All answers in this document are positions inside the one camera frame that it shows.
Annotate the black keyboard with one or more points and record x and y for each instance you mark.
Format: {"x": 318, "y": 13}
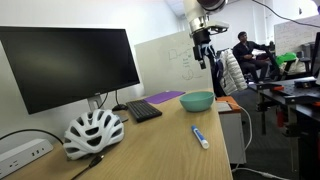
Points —
{"x": 143, "y": 110}

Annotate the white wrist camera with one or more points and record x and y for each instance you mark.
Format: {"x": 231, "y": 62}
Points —
{"x": 218, "y": 26}

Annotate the purple mat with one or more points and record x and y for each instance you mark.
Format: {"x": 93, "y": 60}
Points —
{"x": 164, "y": 96}

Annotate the white cabinet with orange top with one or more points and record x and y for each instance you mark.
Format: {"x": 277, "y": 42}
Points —
{"x": 231, "y": 133}

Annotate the white puffer jacket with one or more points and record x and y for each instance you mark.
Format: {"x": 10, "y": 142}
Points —
{"x": 233, "y": 71}

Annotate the silver monitor stand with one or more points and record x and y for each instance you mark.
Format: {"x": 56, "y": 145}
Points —
{"x": 93, "y": 103}

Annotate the black box device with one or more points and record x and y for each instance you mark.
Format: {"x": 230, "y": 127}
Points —
{"x": 305, "y": 82}

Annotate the whiteboard with dense writing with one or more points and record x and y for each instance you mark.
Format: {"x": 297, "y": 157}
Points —
{"x": 291, "y": 35}

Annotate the black computer monitor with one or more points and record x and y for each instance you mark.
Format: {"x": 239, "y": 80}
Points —
{"x": 66, "y": 66}

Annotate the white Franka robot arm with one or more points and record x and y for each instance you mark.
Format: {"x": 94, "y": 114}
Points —
{"x": 195, "y": 10}

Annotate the seated person in dark clothes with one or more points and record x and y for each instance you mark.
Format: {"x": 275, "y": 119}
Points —
{"x": 246, "y": 53}

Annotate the blue and white marker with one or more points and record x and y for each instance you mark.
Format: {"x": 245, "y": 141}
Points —
{"x": 200, "y": 137}

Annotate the black computer mouse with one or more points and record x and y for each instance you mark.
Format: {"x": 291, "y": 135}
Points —
{"x": 119, "y": 107}

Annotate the green cloth bundle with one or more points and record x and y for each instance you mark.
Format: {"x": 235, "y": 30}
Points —
{"x": 286, "y": 58}

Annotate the black breadboard robot table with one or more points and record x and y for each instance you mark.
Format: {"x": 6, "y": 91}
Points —
{"x": 300, "y": 100}

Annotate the white power strip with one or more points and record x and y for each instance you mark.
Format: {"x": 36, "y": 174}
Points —
{"x": 20, "y": 156}

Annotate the green bowl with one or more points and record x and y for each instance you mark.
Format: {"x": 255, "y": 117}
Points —
{"x": 196, "y": 101}

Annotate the whiteboard with faint drawings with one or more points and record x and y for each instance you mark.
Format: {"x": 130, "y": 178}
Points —
{"x": 160, "y": 66}

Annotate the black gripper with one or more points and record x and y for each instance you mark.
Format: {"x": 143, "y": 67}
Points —
{"x": 201, "y": 40}

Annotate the orange and black clamp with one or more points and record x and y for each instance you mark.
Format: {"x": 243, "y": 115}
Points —
{"x": 316, "y": 104}
{"x": 276, "y": 88}

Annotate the white bicycle helmet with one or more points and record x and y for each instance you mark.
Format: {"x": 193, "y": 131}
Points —
{"x": 93, "y": 133}

